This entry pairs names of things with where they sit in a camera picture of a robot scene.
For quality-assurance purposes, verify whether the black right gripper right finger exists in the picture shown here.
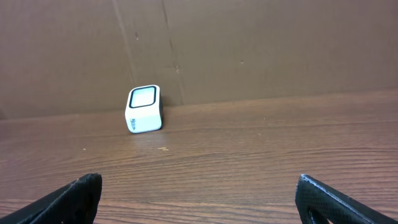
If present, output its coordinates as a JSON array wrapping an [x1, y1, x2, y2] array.
[[295, 174, 397, 224]]

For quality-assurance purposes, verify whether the white barcode scanner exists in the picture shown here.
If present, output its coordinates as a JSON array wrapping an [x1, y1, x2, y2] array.
[[124, 85, 164, 134]]

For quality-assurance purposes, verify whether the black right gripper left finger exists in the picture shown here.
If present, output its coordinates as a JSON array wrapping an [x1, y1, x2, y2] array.
[[1, 174, 102, 224]]

